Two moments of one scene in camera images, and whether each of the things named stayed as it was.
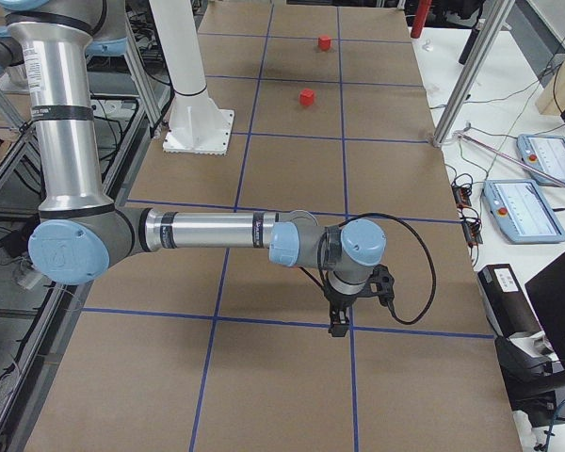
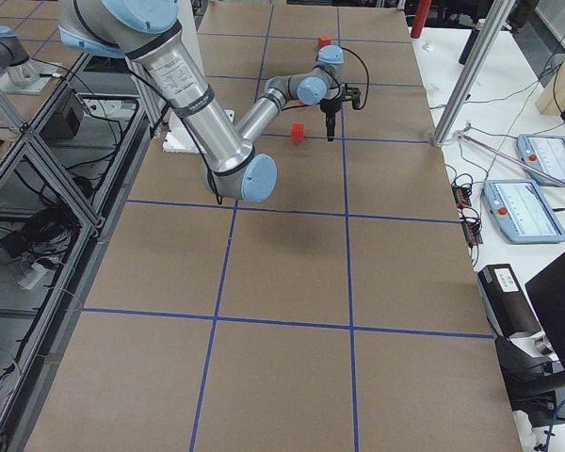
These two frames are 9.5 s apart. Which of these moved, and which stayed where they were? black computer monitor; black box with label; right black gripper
Moved: right black gripper
Stayed: black box with label; black computer monitor
